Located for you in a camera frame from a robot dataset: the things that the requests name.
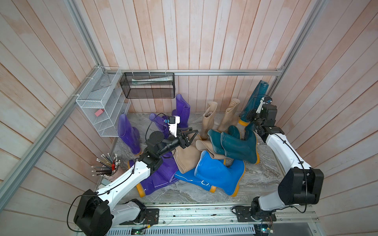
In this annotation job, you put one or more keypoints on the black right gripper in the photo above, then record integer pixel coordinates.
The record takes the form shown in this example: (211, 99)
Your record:
(251, 114)

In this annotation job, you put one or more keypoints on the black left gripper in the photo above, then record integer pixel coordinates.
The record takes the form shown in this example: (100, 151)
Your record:
(185, 142)

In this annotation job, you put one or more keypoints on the teal rain boot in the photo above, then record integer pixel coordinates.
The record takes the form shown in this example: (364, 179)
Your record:
(251, 142)
(253, 103)
(215, 138)
(234, 148)

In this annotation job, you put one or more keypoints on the purple rain boot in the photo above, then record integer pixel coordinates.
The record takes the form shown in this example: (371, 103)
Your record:
(129, 134)
(182, 110)
(162, 177)
(160, 124)

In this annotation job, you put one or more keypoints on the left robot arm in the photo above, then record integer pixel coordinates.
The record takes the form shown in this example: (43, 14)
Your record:
(98, 211)

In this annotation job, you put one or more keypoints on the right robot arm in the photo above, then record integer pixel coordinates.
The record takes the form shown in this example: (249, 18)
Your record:
(301, 185)

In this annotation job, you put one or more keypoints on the beige rain boot upright left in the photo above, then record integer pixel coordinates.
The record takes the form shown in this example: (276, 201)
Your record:
(208, 119)

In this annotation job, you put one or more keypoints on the beige rain boot upright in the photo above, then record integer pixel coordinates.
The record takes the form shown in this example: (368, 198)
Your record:
(230, 117)
(208, 119)

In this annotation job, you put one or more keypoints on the beige rain boot lying small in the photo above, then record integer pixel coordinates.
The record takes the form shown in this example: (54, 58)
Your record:
(202, 145)

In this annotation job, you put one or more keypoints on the purple rain boot back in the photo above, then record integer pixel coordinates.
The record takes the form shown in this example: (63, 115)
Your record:
(182, 110)

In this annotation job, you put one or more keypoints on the beige rain boot lying large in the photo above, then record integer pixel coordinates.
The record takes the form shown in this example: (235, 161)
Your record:
(187, 158)

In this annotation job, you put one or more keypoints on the beige rain boot upright right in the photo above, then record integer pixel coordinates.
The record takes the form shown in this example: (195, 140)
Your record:
(230, 117)

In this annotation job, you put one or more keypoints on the blue rain boot rear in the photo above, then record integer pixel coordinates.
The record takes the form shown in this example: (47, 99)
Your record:
(191, 178)

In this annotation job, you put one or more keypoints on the blue rain boot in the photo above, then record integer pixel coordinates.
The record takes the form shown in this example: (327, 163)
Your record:
(217, 174)
(191, 178)

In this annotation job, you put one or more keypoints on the purple rain boot lying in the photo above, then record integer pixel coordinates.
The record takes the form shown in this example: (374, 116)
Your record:
(162, 177)

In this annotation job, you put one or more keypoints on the blue rain boot front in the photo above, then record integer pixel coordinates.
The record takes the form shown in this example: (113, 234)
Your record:
(217, 174)

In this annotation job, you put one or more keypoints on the paper sheet in basket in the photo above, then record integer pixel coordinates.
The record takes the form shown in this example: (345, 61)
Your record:
(157, 81)

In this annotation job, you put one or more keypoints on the cup of pens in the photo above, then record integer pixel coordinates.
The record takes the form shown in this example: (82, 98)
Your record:
(108, 166)

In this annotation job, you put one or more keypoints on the pink eraser block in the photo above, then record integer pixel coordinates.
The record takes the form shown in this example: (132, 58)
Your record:
(99, 112)

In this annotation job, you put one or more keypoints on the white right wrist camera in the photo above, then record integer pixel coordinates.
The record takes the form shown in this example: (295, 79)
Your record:
(265, 100)

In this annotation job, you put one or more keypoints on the black mesh wall basket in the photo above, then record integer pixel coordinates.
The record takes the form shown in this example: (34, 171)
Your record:
(147, 92)

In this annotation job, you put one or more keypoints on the white wire wall shelf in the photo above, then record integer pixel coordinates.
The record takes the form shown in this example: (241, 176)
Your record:
(102, 91)

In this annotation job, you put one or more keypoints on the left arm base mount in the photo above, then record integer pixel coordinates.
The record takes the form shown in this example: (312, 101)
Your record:
(134, 212)

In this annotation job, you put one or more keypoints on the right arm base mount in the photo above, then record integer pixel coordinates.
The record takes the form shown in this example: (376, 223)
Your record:
(253, 213)

